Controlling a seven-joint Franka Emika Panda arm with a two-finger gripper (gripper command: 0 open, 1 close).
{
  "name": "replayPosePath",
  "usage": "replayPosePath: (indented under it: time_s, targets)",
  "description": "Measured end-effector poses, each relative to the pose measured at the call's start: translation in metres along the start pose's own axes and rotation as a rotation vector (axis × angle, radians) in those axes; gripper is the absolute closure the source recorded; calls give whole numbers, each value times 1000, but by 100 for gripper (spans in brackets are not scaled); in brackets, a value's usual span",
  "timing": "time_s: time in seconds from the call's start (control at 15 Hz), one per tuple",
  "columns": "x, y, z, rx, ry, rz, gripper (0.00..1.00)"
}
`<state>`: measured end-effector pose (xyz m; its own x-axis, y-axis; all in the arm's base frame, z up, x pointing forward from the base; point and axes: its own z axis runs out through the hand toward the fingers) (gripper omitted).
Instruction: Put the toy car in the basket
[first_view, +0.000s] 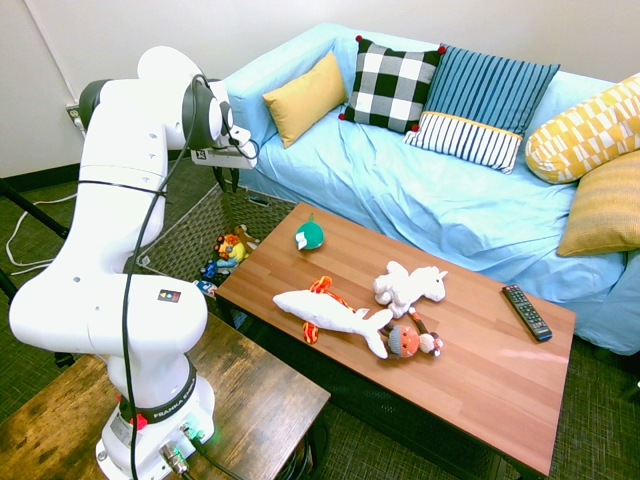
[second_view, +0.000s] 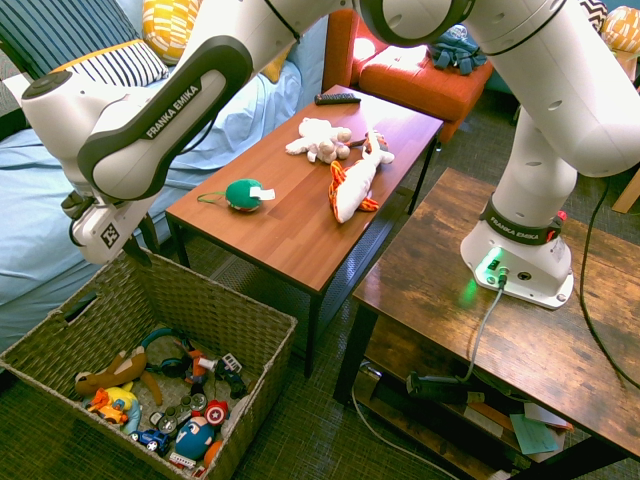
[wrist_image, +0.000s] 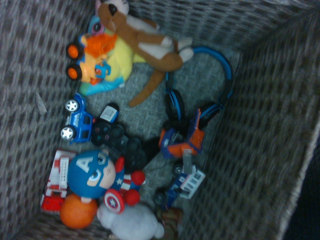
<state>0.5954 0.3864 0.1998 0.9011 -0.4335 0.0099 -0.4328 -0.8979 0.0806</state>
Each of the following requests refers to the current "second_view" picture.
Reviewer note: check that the yellow white patterned pillow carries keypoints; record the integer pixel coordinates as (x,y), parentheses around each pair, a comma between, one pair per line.
(162,30)
(622,30)

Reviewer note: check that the Captain America plush doll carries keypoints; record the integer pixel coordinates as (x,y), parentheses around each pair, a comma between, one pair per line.
(192,435)

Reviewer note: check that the wooden furniture leg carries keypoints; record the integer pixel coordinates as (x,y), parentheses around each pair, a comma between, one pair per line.
(627,192)

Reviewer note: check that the rustic brown wood table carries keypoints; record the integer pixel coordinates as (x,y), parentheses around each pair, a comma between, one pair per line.
(430,310)

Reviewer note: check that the small orange toy vehicle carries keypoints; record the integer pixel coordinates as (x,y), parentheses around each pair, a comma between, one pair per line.
(107,407)

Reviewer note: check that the woven wicker basket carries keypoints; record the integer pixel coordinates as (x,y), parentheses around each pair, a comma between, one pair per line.
(210,310)

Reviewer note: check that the dark blue striped cushion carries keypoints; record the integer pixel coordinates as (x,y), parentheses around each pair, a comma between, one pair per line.
(55,30)

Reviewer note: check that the blue and black headphones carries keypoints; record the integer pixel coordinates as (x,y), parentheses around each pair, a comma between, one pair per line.
(150,340)

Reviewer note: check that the reddish wood coffee table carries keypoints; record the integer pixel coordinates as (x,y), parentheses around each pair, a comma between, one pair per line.
(300,220)

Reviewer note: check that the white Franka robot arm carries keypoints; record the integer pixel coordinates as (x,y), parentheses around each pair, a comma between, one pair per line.
(550,75)

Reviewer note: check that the dark game controller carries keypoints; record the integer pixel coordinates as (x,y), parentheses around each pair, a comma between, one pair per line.
(177,412)

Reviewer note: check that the green round plush toy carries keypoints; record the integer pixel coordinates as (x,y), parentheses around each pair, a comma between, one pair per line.
(242,195)

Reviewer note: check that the white fluffy plush toy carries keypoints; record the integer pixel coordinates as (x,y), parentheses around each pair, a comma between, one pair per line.
(320,137)

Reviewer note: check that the yellow and blue plush toy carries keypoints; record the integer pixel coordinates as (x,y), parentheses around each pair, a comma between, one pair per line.
(129,402)

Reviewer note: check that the blue crumpled cloth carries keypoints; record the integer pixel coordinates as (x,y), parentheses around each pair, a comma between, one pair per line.
(457,52)

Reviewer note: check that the black power strip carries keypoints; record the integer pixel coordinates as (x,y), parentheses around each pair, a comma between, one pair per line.
(435,389)

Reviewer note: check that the brown monkey plush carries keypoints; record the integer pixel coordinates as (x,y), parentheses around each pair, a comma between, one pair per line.
(125,367)

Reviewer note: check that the navy white striped pillow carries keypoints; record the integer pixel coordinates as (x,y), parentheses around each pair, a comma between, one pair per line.
(120,62)

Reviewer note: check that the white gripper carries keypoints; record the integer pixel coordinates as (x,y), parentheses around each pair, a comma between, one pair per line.
(97,240)

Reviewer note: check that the orange and white fish plush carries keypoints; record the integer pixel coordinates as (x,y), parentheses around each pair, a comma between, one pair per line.
(355,185)

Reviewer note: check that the black white zigzag pillow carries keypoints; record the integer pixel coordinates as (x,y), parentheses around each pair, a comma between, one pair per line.
(595,12)

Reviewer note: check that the light blue covered sofa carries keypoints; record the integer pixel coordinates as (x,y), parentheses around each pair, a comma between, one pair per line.
(30,200)

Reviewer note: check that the black remote control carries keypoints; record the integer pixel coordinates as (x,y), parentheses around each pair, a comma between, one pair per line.
(337,99)

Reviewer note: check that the red toy fire truck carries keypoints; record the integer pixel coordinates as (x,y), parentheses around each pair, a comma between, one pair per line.
(184,462)

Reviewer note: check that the teal paper sheet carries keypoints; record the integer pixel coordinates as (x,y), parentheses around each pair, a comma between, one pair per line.
(535,434)

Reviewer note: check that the orange ball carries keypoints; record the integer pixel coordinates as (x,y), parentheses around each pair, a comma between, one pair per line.
(212,452)

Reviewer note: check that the orange armchair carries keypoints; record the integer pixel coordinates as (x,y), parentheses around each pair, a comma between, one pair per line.
(415,85)

